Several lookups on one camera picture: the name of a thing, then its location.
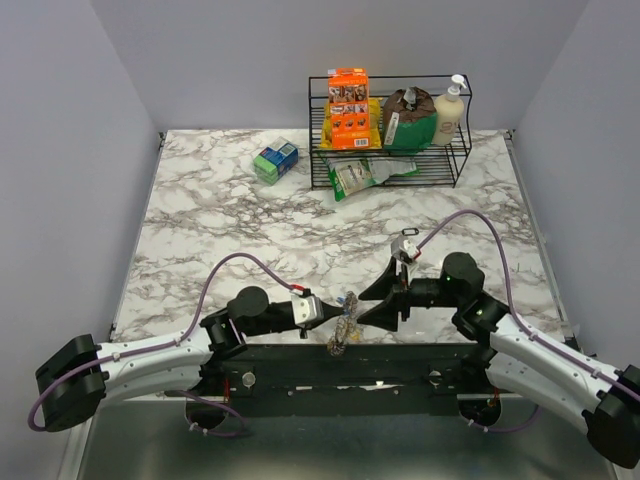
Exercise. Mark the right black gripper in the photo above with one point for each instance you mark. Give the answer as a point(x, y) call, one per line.
point(386, 314)

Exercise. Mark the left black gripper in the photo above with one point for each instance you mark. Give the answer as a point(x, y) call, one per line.
point(329, 313)

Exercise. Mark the metal disc with keyrings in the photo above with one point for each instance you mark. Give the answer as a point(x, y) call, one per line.
point(347, 330)

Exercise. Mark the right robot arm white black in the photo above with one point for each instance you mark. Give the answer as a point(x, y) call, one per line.
point(600, 400)

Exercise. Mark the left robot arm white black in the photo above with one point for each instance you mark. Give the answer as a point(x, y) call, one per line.
point(83, 374)

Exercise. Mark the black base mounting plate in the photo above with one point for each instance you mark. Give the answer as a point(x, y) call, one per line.
point(365, 380)

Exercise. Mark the green white pouch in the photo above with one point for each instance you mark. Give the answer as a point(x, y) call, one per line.
point(348, 175)

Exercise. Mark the silver green foil pouch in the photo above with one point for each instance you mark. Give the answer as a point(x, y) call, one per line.
point(381, 170)

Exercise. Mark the green sponge pack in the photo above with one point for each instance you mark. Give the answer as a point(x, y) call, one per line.
point(275, 160)

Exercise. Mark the brown green coffee bag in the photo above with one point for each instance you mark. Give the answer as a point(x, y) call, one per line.
point(409, 121)

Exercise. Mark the yellow snack bag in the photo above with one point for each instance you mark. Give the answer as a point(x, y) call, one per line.
point(353, 125)

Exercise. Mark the cream lotion pump bottle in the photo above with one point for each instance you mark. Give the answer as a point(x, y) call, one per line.
point(449, 108)

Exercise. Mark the orange cardboard box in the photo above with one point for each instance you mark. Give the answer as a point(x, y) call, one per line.
point(348, 102)

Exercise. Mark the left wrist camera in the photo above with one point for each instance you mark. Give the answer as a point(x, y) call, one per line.
point(305, 309)

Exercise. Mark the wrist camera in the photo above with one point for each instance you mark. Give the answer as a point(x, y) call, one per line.
point(404, 250)
point(305, 309)

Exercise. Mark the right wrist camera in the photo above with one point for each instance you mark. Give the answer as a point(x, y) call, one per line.
point(404, 250)

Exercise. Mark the black wire shelf rack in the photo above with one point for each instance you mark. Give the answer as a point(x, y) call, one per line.
point(438, 165)

